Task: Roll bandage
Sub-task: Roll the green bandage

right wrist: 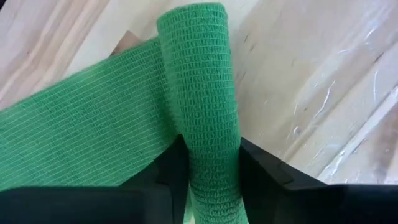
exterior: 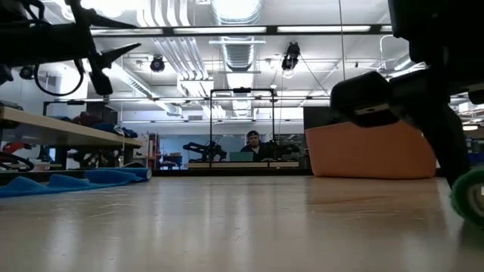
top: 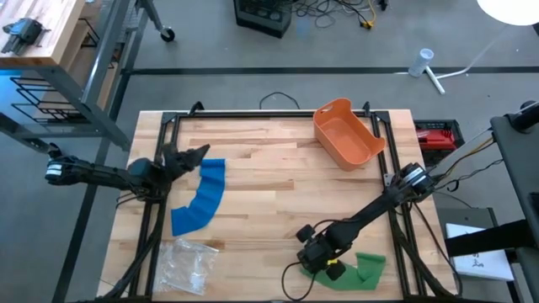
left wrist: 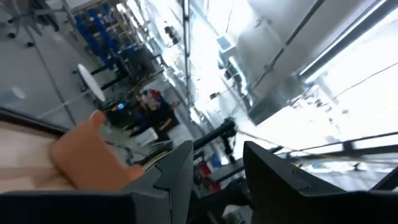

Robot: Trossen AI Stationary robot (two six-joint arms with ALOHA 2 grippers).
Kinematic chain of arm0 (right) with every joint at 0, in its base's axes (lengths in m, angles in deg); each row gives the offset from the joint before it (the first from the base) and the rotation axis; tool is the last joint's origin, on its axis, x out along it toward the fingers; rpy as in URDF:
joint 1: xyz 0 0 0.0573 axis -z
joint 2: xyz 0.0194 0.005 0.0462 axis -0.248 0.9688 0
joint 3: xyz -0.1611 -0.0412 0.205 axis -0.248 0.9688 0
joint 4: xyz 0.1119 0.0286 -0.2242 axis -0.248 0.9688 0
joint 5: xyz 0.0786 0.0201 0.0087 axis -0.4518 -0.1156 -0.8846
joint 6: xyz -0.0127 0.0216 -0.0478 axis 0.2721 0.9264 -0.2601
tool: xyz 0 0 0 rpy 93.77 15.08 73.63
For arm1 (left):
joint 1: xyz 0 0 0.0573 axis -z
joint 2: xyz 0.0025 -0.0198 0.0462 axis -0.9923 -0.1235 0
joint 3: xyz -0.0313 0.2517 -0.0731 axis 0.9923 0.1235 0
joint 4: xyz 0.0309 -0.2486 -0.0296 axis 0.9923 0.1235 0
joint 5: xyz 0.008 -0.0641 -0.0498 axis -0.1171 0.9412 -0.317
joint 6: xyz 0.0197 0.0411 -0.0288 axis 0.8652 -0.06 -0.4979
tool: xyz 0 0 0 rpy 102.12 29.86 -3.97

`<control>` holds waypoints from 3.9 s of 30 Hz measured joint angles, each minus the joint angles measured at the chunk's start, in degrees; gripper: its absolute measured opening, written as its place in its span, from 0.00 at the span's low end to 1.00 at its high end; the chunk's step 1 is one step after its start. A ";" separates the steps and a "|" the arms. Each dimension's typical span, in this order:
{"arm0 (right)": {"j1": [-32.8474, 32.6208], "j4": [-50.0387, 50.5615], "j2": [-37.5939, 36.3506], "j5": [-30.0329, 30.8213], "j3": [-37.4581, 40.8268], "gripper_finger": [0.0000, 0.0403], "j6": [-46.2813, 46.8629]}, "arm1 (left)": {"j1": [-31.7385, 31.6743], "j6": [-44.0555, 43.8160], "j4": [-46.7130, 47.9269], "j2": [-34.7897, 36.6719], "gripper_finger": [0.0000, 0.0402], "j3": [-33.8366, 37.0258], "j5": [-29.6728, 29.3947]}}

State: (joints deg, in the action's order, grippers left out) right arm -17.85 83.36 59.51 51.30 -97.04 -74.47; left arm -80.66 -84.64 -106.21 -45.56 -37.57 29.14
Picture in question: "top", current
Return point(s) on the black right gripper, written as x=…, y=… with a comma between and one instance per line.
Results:
x=313, y=256

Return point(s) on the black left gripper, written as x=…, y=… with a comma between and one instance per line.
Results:
x=168, y=171

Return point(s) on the blue elastic bandage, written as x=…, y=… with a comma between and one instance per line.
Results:
x=206, y=193

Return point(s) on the green elastic bandage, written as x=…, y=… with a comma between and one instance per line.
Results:
x=362, y=273

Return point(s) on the clear plastic zip bag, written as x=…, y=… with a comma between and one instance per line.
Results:
x=185, y=265

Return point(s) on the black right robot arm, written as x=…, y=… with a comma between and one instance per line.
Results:
x=370, y=208

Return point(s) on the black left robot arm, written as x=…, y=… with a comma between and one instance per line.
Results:
x=97, y=174

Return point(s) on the orange plastic bin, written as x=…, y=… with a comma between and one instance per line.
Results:
x=345, y=139

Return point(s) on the black caster wheel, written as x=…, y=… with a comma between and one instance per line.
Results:
x=167, y=34

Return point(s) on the black computer case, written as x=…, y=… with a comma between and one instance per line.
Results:
x=261, y=21

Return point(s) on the grey flat case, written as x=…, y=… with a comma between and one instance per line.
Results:
x=467, y=216

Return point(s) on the white box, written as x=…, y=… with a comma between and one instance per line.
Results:
x=480, y=265

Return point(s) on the black crate with red tool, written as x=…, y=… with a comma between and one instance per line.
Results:
x=433, y=141

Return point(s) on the black device on workbench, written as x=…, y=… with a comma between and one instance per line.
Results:
x=23, y=33

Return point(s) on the white lamp stand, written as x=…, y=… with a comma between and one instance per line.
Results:
x=434, y=80

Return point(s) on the white plastic bottle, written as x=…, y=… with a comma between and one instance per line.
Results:
x=421, y=62

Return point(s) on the black desk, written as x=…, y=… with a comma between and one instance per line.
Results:
x=518, y=168

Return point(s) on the white round lamp shade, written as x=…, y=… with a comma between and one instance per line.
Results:
x=509, y=10

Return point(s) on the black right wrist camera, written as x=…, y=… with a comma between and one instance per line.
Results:
x=316, y=257

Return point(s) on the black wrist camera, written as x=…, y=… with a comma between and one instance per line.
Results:
x=141, y=168
x=316, y=257

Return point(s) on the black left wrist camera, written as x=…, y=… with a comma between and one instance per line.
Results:
x=141, y=168

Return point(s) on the wooden workbench with grey frame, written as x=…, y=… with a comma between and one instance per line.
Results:
x=42, y=25

